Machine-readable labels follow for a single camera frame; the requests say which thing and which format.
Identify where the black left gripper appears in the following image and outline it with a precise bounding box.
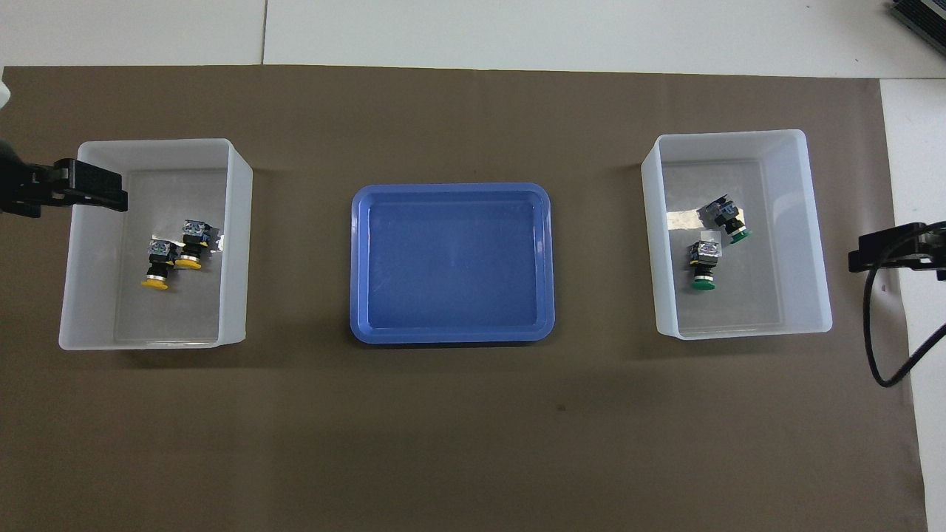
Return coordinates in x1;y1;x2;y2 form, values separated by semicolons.
0;139;129;218

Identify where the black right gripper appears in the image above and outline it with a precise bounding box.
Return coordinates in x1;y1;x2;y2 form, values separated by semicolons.
848;220;946;282

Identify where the yellow push button switch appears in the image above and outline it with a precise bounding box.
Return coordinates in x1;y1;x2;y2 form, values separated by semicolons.
140;238;178;290
174;219;222;271

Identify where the green push button switch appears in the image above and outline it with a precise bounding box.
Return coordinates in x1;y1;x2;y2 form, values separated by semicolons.
689;240;722;292
702;194;753;245

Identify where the translucent white plastic box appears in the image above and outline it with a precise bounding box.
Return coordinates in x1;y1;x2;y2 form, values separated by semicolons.
59;138;253;351
641;129;834;341

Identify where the grey ribbed metal device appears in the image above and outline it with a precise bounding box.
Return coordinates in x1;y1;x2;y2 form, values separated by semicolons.
887;0;946;47

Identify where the blue plastic tray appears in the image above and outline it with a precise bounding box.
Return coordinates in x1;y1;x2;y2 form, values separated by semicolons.
350;183;555;346

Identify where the brown paper table mat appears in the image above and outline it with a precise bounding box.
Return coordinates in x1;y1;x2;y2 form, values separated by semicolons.
0;65;928;532

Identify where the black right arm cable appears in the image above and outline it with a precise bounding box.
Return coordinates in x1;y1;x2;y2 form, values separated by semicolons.
863;220;946;388

